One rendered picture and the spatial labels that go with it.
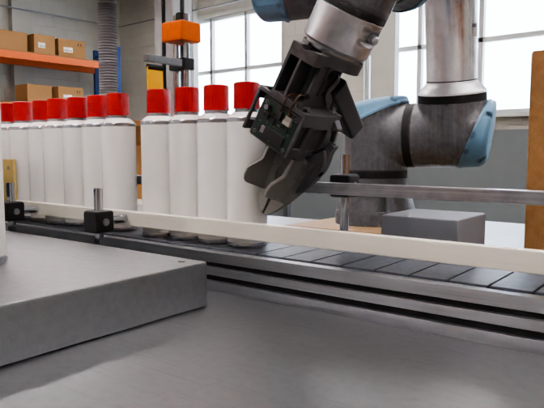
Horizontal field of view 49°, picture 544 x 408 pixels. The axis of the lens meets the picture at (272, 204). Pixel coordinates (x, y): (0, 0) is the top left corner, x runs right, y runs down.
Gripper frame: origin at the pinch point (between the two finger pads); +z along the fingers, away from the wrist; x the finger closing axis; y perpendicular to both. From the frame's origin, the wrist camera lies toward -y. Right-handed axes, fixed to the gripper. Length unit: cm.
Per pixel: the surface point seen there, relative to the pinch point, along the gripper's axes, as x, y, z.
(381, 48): -290, -544, 31
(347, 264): 14.0, 3.7, -1.7
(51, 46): -666, -407, 217
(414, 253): 19.7, 4.6, -7.5
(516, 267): 28.1, 4.6, -12.1
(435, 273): 21.9, 2.4, -6.3
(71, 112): -39.6, 2.0, 8.4
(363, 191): 8.9, -2.5, -7.3
